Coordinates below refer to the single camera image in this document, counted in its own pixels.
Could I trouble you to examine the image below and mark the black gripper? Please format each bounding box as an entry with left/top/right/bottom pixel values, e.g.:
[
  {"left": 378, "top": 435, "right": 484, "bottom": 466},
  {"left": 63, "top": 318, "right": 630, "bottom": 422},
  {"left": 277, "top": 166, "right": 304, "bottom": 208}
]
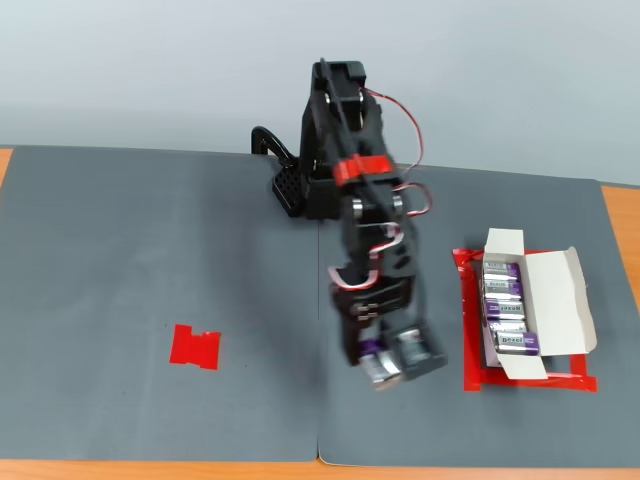
[{"left": 328, "top": 276, "right": 419, "bottom": 369}]

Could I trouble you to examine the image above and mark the white cardboard battery box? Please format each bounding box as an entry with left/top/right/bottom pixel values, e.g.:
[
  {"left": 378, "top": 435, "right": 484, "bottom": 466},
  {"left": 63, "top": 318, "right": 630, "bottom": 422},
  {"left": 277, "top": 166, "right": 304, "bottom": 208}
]
[{"left": 480, "top": 227, "right": 599, "bottom": 382}]

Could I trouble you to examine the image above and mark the grey table mat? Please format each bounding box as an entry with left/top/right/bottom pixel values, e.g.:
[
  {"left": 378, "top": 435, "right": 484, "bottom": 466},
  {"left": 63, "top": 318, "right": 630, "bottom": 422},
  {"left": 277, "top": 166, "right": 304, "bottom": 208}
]
[
  {"left": 0, "top": 144, "right": 322, "bottom": 464},
  {"left": 317, "top": 160, "right": 640, "bottom": 470}
]

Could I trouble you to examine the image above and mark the red tape band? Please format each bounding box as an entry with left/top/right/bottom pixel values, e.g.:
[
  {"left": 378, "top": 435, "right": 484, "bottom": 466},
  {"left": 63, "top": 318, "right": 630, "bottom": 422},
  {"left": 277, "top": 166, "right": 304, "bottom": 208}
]
[{"left": 331, "top": 155, "right": 393, "bottom": 186}]

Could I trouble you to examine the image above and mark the black table clamp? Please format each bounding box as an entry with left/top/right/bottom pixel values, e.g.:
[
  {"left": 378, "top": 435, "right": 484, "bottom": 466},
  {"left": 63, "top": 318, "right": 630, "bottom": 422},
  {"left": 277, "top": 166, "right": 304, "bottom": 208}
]
[{"left": 249, "top": 125, "right": 308, "bottom": 219}]

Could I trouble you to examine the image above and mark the red tape patch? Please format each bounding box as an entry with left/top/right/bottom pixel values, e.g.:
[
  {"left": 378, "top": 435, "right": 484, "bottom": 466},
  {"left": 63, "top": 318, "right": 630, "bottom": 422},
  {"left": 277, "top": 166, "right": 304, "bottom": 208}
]
[{"left": 168, "top": 323, "right": 222, "bottom": 373}]

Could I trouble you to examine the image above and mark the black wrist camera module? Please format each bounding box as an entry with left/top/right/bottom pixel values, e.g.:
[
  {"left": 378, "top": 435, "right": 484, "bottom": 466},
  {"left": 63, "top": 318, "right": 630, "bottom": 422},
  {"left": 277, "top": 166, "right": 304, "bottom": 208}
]
[{"left": 393, "top": 321, "right": 448, "bottom": 383}]

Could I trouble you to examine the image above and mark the red tape frame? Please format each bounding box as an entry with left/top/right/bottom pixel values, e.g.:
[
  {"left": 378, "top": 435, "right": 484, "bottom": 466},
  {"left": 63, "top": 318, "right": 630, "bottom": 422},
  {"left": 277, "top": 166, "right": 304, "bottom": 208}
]
[{"left": 451, "top": 246, "right": 599, "bottom": 394}]

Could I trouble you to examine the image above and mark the red white servo wire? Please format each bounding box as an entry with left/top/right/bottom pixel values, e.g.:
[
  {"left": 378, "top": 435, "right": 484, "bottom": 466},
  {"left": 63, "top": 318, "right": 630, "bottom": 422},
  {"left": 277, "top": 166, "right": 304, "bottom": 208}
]
[
  {"left": 326, "top": 181, "right": 437, "bottom": 292},
  {"left": 360, "top": 86, "right": 425, "bottom": 187}
]

